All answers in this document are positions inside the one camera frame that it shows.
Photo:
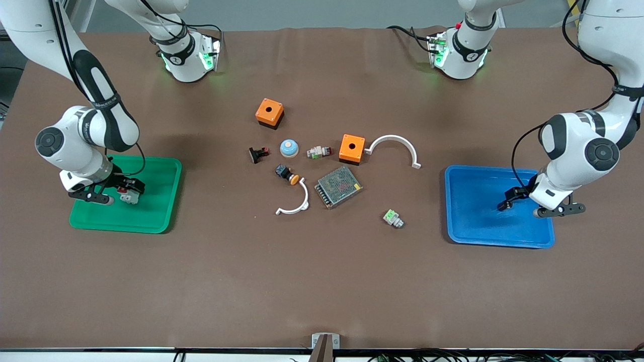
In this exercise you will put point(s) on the metal table edge bracket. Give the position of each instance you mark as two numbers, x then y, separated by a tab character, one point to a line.
335	341

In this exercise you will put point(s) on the white red green switch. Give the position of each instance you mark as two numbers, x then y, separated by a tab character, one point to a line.
317	152

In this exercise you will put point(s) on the green lit left base box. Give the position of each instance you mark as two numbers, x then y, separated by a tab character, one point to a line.
436	50

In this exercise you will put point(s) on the blue round dome button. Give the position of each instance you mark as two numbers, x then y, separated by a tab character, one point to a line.
289	149

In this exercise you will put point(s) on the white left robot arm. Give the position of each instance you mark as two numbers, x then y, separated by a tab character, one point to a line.
578	151

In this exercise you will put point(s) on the green white terminal block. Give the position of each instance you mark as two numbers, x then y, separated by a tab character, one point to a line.
391	217

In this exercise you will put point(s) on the orange black button box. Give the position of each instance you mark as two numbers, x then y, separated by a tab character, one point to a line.
276	113
346	151

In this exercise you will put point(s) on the green lit base box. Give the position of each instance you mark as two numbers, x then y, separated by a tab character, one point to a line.
436	50
211	53

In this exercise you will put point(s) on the metal mesh power supply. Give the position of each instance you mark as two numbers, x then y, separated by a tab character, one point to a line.
338	186

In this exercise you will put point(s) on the black orange push button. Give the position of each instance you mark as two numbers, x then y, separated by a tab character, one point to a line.
285	173

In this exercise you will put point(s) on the large white curved bracket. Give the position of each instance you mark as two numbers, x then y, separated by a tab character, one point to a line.
397	138

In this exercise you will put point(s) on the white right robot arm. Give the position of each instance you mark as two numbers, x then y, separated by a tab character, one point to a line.
80	151

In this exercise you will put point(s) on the brown table mat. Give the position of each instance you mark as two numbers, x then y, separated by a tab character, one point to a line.
322	281

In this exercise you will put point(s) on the white red circuit breaker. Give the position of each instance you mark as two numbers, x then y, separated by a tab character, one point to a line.
130	198

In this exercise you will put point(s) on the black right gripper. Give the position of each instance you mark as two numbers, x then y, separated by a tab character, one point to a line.
122	181

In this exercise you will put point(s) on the black red clip switch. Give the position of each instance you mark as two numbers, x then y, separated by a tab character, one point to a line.
257	155

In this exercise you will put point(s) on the blue plastic tray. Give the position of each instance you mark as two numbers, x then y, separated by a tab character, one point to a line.
478	211

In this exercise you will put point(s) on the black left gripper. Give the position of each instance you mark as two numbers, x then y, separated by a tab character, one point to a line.
518	193

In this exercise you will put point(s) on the brown post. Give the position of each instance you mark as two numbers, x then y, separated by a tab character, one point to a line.
321	349

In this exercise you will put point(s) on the green lit right base box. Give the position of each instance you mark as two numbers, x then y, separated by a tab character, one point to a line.
211	53

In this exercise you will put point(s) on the green plastic tray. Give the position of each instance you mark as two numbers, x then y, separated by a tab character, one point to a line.
146	211

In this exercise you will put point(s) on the small white curved bracket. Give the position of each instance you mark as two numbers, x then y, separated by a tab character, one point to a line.
305	197

